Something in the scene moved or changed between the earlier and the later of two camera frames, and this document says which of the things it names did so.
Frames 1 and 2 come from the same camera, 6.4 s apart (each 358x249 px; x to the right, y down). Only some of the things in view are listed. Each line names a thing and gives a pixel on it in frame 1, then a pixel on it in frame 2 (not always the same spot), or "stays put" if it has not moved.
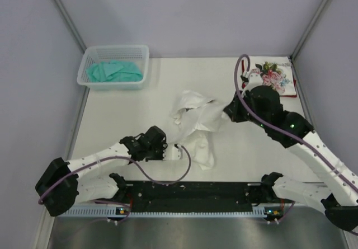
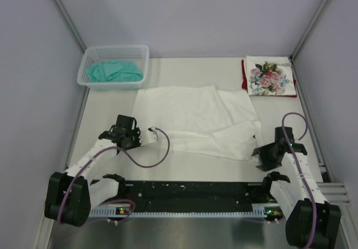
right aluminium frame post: (314, 19) stays put
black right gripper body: (240, 113) to (267, 157)
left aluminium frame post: (66, 15) stays put
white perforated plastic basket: (114, 67) stays put
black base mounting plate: (194, 196) stays put
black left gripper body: (155, 152) to (133, 138)
